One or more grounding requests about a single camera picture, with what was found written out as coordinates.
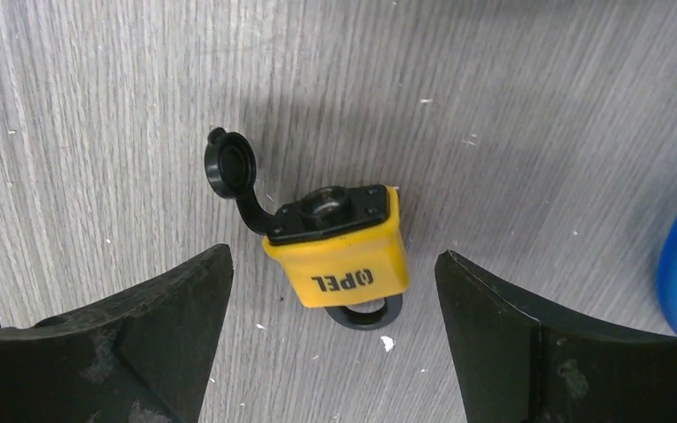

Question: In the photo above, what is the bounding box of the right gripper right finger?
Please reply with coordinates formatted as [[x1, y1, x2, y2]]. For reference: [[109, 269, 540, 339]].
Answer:
[[435, 250, 677, 422]]

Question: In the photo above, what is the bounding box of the yellow black padlock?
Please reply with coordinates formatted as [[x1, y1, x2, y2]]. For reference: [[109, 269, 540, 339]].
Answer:
[[204, 127, 409, 330]]

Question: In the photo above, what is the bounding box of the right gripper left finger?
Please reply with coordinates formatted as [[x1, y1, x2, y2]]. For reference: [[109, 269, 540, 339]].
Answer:
[[0, 244, 234, 422]]

